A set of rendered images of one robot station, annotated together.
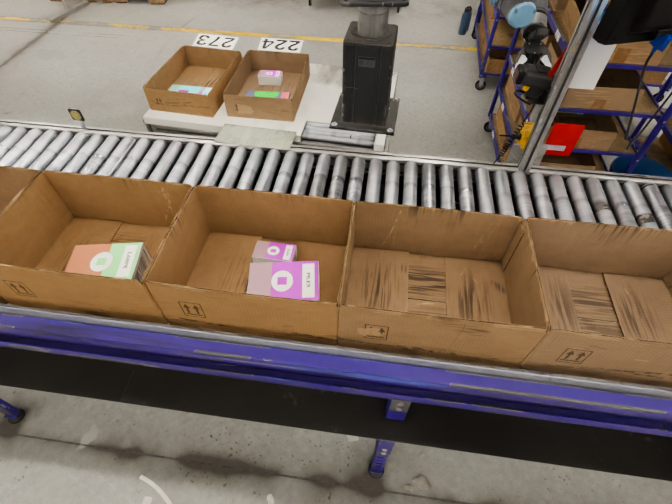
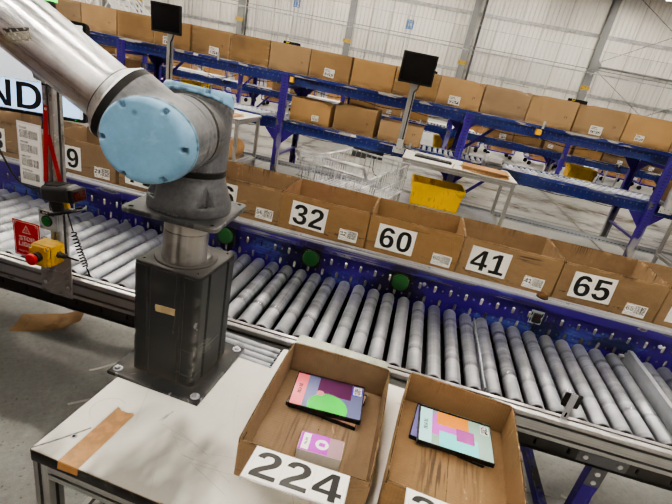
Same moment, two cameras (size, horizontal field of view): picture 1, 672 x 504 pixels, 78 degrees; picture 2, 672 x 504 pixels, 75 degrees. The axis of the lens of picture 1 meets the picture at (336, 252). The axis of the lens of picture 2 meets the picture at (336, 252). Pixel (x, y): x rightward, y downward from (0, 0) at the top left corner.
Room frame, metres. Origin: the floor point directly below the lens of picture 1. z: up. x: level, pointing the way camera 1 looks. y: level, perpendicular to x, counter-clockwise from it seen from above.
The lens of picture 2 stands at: (2.53, 0.25, 1.57)
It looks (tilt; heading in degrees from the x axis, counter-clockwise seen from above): 22 degrees down; 181
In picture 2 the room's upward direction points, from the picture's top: 12 degrees clockwise
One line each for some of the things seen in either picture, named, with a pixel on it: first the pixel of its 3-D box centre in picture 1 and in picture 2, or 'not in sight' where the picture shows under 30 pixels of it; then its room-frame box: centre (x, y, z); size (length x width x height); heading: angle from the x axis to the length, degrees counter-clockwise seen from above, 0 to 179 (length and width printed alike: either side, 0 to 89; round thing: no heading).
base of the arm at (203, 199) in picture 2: not in sight; (191, 184); (1.55, -0.12, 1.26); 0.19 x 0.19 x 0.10
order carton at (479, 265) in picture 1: (432, 280); (250, 191); (0.54, -0.22, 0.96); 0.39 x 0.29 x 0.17; 83
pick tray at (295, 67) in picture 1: (269, 83); (322, 415); (1.69, 0.29, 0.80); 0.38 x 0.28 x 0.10; 172
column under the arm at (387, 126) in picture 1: (368, 76); (184, 310); (1.55, -0.12, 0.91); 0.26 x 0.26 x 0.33; 80
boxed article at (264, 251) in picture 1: (275, 256); not in sight; (0.65, 0.15, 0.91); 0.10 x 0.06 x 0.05; 82
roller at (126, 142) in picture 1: (100, 181); (486, 355); (1.14, 0.85, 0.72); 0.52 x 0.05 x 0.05; 173
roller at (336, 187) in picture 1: (333, 204); (267, 294); (1.03, 0.01, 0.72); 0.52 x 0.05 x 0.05; 173
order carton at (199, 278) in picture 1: (262, 261); (330, 211); (0.59, 0.17, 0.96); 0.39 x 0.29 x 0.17; 83
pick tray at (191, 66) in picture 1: (197, 79); (452, 453); (1.72, 0.61, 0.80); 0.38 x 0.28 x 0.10; 168
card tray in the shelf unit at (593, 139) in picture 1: (570, 114); not in sight; (1.81, -1.14, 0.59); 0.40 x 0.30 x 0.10; 171
